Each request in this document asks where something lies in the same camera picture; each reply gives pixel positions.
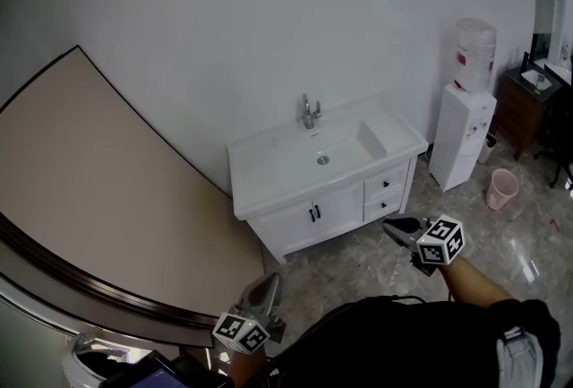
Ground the white plastic container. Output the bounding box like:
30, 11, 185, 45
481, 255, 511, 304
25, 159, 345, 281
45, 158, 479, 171
61, 333, 135, 388

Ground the brown wooden vanity cabinet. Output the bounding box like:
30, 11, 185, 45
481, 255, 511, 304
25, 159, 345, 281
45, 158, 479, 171
493, 65, 564, 162

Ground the beige board with dark frame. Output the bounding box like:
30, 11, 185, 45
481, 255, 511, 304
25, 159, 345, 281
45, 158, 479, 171
0, 44, 267, 349

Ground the small white waste bin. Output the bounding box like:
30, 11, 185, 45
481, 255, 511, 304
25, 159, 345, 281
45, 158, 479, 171
476, 133, 499, 165

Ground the person's left forearm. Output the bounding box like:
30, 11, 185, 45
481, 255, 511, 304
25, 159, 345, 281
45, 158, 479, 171
229, 347, 270, 388

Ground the chrome faucet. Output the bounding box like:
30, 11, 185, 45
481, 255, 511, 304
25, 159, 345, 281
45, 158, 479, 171
298, 92, 323, 131

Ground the white vanity drawer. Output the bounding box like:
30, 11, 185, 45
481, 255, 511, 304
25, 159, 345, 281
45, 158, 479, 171
363, 161, 410, 203
363, 187, 405, 223

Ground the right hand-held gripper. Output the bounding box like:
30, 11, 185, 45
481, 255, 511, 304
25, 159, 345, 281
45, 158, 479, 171
382, 214, 466, 278

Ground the person's black shirt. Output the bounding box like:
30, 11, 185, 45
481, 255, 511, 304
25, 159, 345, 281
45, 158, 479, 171
262, 295, 563, 388

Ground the white water dispenser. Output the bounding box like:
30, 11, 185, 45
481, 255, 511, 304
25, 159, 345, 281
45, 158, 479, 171
428, 82, 498, 194

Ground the pink waste bin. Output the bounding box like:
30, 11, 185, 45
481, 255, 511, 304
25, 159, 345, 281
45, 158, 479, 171
485, 168, 520, 211

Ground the white cabinet door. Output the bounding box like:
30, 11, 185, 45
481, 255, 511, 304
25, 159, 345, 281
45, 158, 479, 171
257, 200, 321, 255
312, 183, 365, 240

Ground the clear water bottle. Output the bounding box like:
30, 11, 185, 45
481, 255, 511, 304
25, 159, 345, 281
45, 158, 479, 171
453, 17, 498, 93

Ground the white ceramic sink top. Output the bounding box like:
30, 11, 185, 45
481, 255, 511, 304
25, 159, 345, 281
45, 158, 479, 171
227, 95, 430, 220

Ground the small white basin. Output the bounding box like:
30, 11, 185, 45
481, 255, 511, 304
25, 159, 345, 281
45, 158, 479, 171
520, 68, 553, 91

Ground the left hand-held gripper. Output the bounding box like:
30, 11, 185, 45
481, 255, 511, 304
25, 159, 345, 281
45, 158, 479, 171
212, 272, 287, 355

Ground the grey shoulder strap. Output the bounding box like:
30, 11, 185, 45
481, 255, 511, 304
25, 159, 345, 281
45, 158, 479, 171
495, 325, 545, 388

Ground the dark tablet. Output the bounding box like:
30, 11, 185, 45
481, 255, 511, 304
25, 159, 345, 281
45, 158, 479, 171
98, 349, 190, 388

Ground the white vanity cabinet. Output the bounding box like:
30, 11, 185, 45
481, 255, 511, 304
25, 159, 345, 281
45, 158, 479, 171
244, 156, 418, 265

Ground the black framed mirror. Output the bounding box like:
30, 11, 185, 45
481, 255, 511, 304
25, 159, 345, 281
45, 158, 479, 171
530, 32, 553, 65

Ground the person's right forearm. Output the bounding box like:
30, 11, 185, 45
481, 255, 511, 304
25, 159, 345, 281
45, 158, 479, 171
437, 255, 516, 306

